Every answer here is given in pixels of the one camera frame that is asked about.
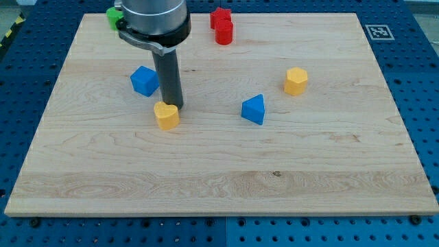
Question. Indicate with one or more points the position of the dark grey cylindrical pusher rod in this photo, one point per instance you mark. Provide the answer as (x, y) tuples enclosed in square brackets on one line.
[(169, 78)]

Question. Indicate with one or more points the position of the blue cube block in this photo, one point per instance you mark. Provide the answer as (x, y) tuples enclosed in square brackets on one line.
[(144, 81)]

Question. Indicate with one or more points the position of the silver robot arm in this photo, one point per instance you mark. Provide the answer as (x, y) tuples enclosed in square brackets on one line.
[(158, 26)]

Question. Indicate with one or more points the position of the yellow heart block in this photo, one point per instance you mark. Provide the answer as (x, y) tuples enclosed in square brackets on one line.
[(167, 115)]

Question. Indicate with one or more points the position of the red cylinder block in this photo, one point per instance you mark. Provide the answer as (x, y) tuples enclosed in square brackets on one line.
[(224, 32)]

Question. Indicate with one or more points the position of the green block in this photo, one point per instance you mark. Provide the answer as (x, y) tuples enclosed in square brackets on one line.
[(113, 15)]

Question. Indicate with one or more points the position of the red star block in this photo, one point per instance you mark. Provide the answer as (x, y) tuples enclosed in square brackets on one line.
[(218, 15)]

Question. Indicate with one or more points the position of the blue triangle block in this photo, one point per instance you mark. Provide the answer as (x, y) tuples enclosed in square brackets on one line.
[(253, 109)]

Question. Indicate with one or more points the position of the yellow hexagon block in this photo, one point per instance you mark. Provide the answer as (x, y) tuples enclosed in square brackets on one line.
[(295, 81)]

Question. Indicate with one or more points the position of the wooden board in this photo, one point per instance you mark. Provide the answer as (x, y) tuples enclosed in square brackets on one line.
[(339, 148)]

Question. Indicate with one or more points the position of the black bolt front left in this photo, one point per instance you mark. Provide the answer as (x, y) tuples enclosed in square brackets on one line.
[(35, 222)]

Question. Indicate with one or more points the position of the black bolt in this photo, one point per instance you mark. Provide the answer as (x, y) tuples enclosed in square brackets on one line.
[(415, 219), (35, 222)]

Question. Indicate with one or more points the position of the white fiducial marker tag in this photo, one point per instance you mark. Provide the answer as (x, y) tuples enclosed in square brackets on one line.
[(379, 32)]

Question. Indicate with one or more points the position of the black bolt front right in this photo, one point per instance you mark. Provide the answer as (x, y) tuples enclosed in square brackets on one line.
[(415, 219)]

